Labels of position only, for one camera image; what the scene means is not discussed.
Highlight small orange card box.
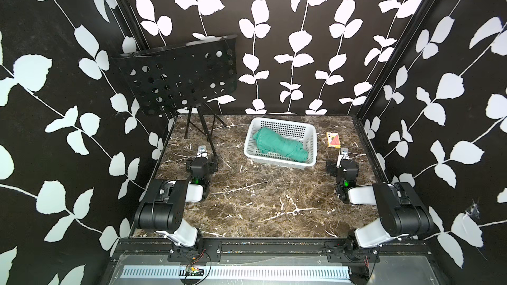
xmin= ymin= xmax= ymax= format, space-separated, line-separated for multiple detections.
xmin=326 ymin=132 xmax=341 ymax=149

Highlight black front mounting rail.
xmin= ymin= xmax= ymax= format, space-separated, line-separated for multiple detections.
xmin=112 ymin=238 xmax=427 ymax=265

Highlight green long pants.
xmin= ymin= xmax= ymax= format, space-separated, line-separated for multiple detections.
xmin=253 ymin=127 xmax=308 ymax=163

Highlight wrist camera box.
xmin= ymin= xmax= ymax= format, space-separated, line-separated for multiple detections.
xmin=336 ymin=147 xmax=349 ymax=168
xmin=196 ymin=145 xmax=208 ymax=158

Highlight white slotted cable duct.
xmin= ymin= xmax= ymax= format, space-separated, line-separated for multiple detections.
xmin=120 ymin=265 xmax=351 ymax=282

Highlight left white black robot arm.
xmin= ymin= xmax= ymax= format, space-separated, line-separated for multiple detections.
xmin=134 ymin=156 xmax=218 ymax=251

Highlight white plastic mesh basket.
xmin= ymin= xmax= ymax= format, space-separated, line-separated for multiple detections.
xmin=244 ymin=117 xmax=317 ymax=169

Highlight small green circuit board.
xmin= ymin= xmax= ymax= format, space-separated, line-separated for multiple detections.
xmin=184 ymin=265 xmax=205 ymax=278

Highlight black perforated music stand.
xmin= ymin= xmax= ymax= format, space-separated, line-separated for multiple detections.
xmin=114 ymin=34 xmax=238 ymax=159

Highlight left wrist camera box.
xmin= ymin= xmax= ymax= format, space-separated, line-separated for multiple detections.
xmin=196 ymin=145 xmax=208 ymax=158

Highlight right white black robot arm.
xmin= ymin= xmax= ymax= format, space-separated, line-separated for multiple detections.
xmin=326 ymin=159 xmax=434 ymax=249

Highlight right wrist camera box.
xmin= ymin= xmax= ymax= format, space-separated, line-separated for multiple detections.
xmin=336 ymin=147 xmax=349 ymax=168

